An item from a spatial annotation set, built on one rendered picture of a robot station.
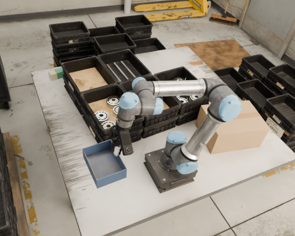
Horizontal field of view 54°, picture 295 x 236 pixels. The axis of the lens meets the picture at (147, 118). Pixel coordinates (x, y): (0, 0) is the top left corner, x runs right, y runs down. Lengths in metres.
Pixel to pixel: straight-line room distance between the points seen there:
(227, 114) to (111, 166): 0.61
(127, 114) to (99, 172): 0.36
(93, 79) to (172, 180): 1.06
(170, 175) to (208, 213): 0.95
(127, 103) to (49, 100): 1.28
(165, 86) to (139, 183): 0.73
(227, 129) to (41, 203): 1.61
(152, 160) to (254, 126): 0.77
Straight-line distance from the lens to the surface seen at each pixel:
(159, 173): 1.80
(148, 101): 1.25
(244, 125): 2.12
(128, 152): 1.30
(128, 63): 2.57
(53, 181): 2.75
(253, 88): 3.44
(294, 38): 4.89
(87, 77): 2.40
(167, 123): 2.13
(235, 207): 2.80
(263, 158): 2.26
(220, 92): 1.44
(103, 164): 1.48
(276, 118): 2.95
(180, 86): 1.42
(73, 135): 2.12
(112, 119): 2.03
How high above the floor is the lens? 2.26
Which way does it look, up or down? 44 degrees down
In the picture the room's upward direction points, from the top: 8 degrees clockwise
